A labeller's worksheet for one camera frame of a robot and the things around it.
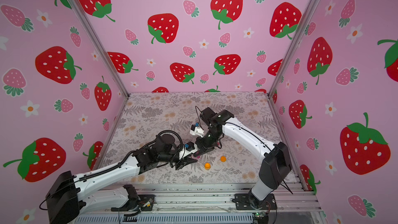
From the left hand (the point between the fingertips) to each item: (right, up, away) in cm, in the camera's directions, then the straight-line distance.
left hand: (197, 156), depth 73 cm
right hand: (0, +2, -1) cm, 2 cm away
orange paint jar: (+5, -9, +11) cm, 15 cm away
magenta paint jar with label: (+1, +1, -3) cm, 4 cm away
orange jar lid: (+14, -6, +15) cm, 21 cm away
